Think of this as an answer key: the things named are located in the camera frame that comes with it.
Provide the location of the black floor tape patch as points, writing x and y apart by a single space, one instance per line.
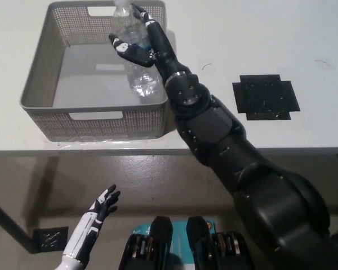
50 239

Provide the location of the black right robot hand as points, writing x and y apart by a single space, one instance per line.
160 45

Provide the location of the black teal robot body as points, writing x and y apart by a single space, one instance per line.
163 247

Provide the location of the clear plastic water bottle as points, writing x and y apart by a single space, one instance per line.
145 81

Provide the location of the grey perforated plastic basket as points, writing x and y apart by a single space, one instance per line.
107 123

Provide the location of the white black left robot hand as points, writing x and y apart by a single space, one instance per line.
87 227

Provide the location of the dark metal table leg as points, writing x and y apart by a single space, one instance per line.
11 225

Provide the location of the black tape square marker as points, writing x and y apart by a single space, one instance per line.
266 97

